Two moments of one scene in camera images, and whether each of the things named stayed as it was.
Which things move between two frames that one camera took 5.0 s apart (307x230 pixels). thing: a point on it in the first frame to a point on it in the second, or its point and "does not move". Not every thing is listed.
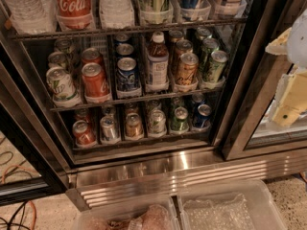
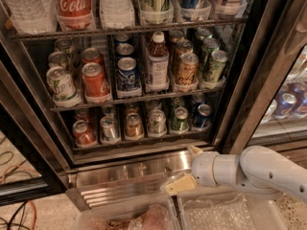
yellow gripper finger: x=279 y=45 to x=196 y=150
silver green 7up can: x=156 y=124 does not move
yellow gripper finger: x=291 y=100 to x=183 y=183
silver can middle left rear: x=58 y=59 does not move
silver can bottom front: x=107 y=125 does not move
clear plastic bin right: x=226 y=204 does not move
